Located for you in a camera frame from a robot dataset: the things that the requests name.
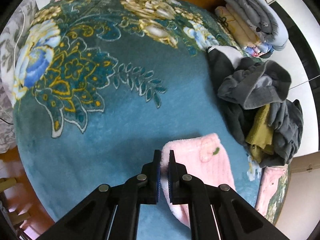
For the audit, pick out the pink fleece garment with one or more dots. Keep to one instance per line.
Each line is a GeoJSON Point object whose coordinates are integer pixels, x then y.
{"type": "Point", "coordinates": [205, 158]}

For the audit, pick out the folded beige blanket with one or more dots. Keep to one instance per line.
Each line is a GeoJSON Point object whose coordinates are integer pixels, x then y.
{"type": "Point", "coordinates": [238, 28]}

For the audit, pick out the folded grey blue quilt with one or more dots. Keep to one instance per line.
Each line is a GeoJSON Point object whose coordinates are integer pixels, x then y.
{"type": "Point", "coordinates": [260, 22]}

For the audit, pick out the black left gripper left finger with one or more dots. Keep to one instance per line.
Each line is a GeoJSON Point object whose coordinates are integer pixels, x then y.
{"type": "Point", "coordinates": [151, 190]}

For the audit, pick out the olive yellow garment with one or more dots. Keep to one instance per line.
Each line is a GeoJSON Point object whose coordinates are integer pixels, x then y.
{"type": "Point", "coordinates": [260, 137]}

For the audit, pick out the dark grey clothes pile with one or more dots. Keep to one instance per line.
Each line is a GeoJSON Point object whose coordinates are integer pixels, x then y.
{"type": "Point", "coordinates": [242, 86]}

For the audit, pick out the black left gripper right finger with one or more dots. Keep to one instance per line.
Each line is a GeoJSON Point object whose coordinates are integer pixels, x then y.
{"type": "Point", "coordinates": [176, 171]}

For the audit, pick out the grey floral bedsheet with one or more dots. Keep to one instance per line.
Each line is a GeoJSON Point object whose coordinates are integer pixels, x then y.
{"type": "Point", "coordinates": [11, 42]}

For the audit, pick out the folded colourful floral bedding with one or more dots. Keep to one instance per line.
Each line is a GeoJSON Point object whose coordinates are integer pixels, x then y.
{"type": "Point", "coordinates": [257, 50]}

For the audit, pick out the floral green blue blanket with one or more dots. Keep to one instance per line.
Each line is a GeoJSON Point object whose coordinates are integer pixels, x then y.
{"type": "Point", "coordinates": [99, 86]}

